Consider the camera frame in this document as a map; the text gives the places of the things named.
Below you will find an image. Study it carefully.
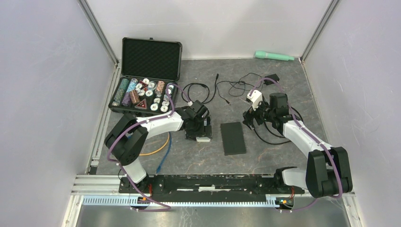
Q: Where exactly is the blue ethernet cable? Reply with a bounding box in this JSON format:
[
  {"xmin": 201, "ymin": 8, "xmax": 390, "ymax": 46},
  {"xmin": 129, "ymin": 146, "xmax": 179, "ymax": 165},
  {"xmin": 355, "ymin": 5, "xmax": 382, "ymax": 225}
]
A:
[{"xmin": 155, "ymin": 138, "xmax": 172, "ymax": 175}]

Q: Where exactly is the black power adapter plug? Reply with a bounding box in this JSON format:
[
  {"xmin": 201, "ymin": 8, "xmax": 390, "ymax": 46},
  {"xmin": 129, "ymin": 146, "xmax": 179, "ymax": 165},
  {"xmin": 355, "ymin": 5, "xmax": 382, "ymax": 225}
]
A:
[{"xmin": 264, "ymin": 74, "xmax": 280, "ymax": 85}]

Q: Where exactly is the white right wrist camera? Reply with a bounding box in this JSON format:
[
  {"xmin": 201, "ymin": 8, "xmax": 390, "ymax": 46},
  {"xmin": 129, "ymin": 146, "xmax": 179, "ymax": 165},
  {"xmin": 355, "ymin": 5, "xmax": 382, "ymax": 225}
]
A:
[{"xmin": 246, "ymin": 90, "xmax": 263, "ymax": 111}]

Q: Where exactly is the black poker chip case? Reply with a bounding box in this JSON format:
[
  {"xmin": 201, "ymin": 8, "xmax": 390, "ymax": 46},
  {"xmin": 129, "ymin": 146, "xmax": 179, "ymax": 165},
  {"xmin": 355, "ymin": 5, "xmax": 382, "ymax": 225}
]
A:
[{"xmin": 108, "ymin": 37, "xmax": 183, "ymax": 117}]

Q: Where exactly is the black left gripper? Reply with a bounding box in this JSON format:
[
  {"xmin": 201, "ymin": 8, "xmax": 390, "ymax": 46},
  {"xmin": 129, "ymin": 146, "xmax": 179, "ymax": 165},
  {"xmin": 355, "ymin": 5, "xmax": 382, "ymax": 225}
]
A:
[{"xmin": 185, "ymin": 116, "xmax": 212, "ymax": 142}]

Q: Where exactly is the yellow ethernet cable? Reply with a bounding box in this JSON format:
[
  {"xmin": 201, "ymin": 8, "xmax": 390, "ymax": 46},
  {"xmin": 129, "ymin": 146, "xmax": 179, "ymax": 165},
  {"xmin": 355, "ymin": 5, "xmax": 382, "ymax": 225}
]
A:
[{"xmin": 139, "ymin": 133, "xmax": 171, "ymax": 157}]

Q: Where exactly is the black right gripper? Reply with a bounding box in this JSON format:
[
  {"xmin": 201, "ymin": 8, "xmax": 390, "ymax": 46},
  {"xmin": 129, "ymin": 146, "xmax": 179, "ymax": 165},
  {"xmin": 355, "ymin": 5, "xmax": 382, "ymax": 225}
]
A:
[{"xmin": 242, "ymin": 97, "xmax": 275, "ymax": 131}]

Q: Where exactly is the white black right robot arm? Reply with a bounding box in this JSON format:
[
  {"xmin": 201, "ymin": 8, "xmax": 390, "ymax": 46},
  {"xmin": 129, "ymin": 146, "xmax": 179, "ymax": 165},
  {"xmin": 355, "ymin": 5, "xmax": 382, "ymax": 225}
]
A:
[{"xmin": 243, "ymin": 90, "xmax": 353, "ymax": 198}]

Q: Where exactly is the white network switch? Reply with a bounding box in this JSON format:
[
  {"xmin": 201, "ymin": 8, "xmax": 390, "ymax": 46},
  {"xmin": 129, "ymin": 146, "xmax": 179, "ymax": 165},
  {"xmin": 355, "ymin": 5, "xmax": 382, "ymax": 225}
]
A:
[{"xmin": 194, "ymin": 117, "xmax": 212, "ymax": 143}]

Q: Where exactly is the mint green flashlight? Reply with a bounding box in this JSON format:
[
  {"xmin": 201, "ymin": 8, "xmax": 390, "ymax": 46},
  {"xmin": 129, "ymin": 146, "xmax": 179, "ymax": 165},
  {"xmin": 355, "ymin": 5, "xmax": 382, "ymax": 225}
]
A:
[{"xmin": 254, "ymin": 51, "xmax": 295, "ymax": 61}]

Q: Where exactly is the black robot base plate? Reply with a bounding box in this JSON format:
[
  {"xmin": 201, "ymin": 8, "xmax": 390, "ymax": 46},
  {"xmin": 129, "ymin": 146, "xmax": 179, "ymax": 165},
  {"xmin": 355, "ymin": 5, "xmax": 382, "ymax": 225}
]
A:
[{"xmin": 137, "ymin": 174, "xmax": 305, "ymax": 202}]

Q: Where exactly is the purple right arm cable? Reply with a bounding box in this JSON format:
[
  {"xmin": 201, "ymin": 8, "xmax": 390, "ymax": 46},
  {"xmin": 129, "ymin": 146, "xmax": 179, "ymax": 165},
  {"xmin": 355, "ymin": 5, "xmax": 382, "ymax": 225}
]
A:
[{"xmin": 249, "ymin": 77, "xmax": 344, "ymax": 213}]

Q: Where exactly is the black router box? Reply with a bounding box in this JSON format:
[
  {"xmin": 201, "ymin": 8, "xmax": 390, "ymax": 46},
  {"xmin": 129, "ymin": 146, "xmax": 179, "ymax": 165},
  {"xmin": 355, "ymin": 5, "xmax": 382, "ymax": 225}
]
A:
[{"xmin": 220, "ymin": 122, "xmax": 246, "ymax": 156}]

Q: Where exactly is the aluminium frame rail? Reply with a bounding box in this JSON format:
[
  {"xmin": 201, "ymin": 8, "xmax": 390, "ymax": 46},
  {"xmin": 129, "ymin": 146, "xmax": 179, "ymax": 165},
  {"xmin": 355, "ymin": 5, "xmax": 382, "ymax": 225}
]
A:
[{"xmin": 72, "ymin": 174, "xmax": 309, "ymax": 195}]

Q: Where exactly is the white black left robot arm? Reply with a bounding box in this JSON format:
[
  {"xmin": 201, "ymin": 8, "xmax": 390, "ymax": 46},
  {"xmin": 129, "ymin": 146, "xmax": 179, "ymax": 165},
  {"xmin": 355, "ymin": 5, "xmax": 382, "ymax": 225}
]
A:
[{"xmin": 104, "ymin": 101, "xmax": 212, "ymax": 193}]

